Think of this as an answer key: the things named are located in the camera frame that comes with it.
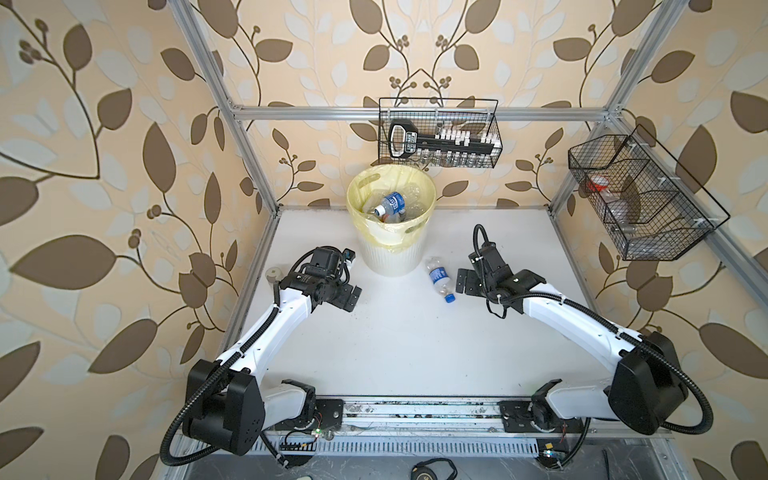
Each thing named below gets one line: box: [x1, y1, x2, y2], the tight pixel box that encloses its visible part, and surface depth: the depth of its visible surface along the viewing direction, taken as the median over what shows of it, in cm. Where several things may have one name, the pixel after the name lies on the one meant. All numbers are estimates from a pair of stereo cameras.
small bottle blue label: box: [374, 191, 406, 223], surface depth 91 cm
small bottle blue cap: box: [426, 256, 456, 304], surface depth 98 cm
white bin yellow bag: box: [346, 163, 437, 277], surface depth 93 cm
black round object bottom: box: [410, 458, 458, 480], surface depth 67 cm
